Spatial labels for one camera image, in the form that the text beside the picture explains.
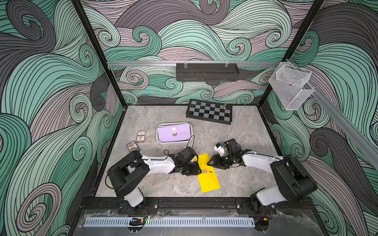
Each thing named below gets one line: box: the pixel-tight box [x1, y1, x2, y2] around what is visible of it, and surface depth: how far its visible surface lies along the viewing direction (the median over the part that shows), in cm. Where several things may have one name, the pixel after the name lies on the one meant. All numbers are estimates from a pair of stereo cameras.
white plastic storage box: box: [156, 121, 193, 147], surface depth 100 cm
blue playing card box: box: [126, 140, 141, 153], surface depth 96 cm
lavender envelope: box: [157, 123, 191, 143], surface depth 100 cm
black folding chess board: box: [185, 98, 233, 126], surface depth 113 cm
